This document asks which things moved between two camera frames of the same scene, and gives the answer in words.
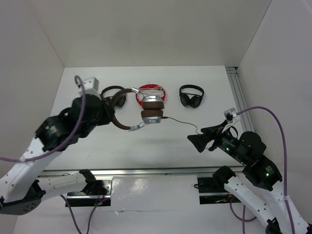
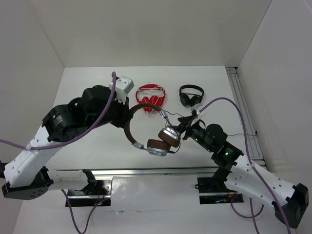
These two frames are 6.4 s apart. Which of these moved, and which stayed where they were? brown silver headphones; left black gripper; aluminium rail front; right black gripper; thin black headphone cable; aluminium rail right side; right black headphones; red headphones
Moved: right black gripper; thin black headphone cable; brown silver headphones; left black gripper
Stayed: right black headphones; aluminium rail right side; aluminium rail front; red headphones
